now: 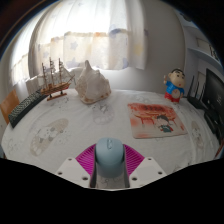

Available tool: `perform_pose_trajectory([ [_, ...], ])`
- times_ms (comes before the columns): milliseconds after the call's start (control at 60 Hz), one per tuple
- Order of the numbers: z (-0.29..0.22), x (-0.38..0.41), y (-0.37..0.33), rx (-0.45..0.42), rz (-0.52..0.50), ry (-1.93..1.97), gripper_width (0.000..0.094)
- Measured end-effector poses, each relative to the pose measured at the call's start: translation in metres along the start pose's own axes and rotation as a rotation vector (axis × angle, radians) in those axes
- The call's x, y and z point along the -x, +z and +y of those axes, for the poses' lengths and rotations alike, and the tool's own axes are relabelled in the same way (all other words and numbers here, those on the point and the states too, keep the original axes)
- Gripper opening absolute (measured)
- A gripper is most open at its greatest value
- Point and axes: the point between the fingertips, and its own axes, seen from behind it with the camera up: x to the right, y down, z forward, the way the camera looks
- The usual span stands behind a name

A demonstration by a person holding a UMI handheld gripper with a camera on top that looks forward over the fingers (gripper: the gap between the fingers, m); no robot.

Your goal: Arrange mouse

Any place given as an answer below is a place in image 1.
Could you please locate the white star-print curtain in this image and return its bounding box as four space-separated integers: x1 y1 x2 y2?
9 0 149 84

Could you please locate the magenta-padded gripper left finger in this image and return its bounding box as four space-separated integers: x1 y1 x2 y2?
55 143 98 189

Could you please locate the red printed mouse pad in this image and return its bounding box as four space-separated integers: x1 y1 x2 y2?
127 102 189 140

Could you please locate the white wall shelf unit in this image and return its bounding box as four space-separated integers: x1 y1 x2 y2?
179 13 224 98

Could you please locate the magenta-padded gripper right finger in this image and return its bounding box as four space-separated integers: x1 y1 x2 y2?
123 143 168 189

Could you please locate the white printed tablecloth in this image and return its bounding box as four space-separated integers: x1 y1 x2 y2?
0 87 223 189

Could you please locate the black computer keyboard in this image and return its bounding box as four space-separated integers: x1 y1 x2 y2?
7 89 48 129

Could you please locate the wooden model sailing ship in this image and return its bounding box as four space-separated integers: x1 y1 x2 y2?
39 57 76 102

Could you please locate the wooden chair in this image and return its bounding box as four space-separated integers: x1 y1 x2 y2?
0 89 20 125

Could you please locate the cartoon boy figurine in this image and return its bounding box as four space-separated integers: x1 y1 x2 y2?
162 68 186 104

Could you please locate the light blue computer mouse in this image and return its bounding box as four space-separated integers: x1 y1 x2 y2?
94 137 126 179

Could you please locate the black router with antennas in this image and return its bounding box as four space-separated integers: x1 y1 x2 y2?
186 75 208 110

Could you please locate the black computer monitor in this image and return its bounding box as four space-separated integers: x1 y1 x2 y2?
201 68 224 134

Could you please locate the large white conch shell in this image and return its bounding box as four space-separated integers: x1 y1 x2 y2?
74 59 112 105

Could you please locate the black desktop device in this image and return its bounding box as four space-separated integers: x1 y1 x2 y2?
203 111 223 134

